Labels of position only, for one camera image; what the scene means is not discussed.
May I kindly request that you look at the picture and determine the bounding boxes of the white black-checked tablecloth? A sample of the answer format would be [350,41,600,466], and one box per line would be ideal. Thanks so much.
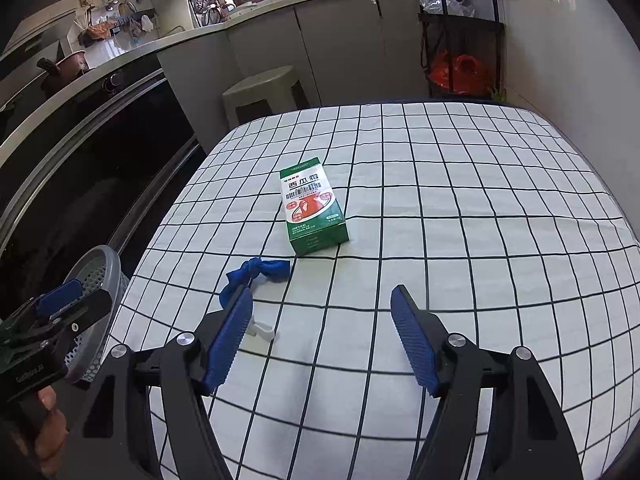
[95,101,640,480]

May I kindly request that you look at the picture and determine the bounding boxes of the black metal shelf rack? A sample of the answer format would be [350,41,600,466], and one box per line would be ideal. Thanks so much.
[417,0,507,102]

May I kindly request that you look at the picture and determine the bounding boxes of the black built-in appliance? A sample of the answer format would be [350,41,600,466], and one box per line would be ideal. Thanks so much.
[0,67,202,313]

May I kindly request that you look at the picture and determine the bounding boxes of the red plastic bag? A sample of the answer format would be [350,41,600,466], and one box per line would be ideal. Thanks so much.
[429,50,494,99]

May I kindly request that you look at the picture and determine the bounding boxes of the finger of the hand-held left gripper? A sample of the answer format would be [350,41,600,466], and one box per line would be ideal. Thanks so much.
[0,305,63,356]
[35,279,84,317]

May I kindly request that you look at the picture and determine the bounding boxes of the copper pot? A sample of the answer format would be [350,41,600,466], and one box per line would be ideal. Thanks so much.
[36,50,92,87]

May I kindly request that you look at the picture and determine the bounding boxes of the small white plastic piece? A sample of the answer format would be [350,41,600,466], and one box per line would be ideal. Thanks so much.
[244,321,276,344]

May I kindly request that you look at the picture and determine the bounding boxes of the person's left hand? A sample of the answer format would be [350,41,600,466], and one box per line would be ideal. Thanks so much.
[22,386,69,479]

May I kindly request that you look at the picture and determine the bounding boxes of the blue rubber glove scrap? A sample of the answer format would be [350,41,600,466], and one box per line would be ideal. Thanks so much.
[218,257,292,309]

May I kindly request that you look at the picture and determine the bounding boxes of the grey perforated plastic basket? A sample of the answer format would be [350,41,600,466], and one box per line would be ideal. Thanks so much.
[64,245,137,392]

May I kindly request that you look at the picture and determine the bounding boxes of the green white cardboard box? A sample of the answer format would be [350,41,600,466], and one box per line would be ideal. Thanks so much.
[279,157,350,257]

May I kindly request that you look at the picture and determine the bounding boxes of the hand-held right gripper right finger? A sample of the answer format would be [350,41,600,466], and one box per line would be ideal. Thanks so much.
[390,285,585,480]

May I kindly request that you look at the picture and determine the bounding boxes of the clear plastic bags on rack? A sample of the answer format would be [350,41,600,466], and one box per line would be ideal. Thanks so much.
[417,0,476,19]

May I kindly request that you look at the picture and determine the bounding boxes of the beige plastic stool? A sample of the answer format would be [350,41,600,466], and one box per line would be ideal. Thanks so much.
[222,66,314,132]

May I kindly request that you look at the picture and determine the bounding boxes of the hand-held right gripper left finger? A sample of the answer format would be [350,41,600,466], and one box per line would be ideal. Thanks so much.
[57,287,254,480]

